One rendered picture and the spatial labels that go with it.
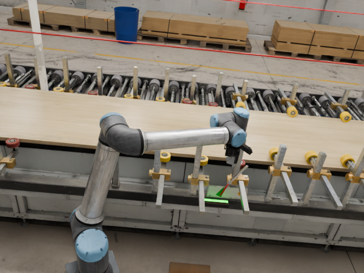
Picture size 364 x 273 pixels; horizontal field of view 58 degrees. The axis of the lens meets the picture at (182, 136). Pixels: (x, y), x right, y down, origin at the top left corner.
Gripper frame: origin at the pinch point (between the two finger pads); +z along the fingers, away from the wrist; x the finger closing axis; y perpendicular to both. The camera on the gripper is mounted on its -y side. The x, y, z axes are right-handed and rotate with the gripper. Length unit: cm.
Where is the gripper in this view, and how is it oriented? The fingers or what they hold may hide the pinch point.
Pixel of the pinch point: (234, 165)
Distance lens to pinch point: 197.4
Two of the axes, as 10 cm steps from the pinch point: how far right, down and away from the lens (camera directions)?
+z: -0.9, 8.5, 5.2
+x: -0.3, 5.2, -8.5
